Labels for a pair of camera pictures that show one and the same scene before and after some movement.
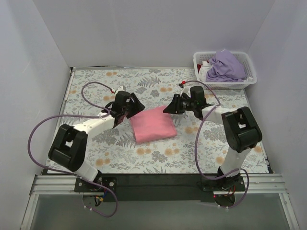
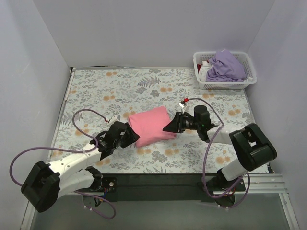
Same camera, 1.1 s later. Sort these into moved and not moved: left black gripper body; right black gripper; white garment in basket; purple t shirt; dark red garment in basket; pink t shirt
Moved: right black gripper; left black gripper body
Not moved: white garment in basket; dark red garment in basket; purple t shirt; pink t shirt
